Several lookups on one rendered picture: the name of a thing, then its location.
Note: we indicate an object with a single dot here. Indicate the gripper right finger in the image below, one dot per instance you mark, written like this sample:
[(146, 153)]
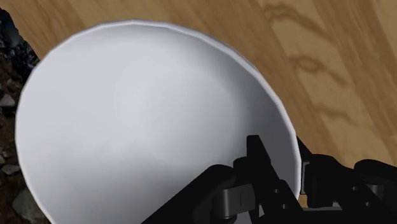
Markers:
[(341, 186)]

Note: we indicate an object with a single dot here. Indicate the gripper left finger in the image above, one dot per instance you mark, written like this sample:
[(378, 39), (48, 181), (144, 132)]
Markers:
[(248, 186)]

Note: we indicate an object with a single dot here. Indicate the white bowl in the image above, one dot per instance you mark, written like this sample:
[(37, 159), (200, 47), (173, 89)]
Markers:
[(130, 118)]

